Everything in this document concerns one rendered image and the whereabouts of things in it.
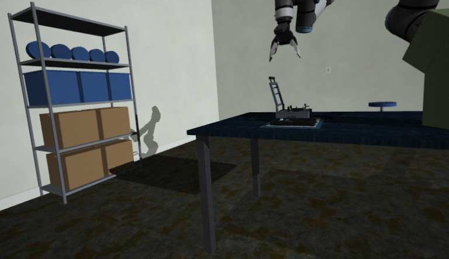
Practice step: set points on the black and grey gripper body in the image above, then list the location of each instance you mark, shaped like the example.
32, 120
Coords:
284, 38

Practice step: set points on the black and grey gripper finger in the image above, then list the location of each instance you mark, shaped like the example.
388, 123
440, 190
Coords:
274, 46
293, 43

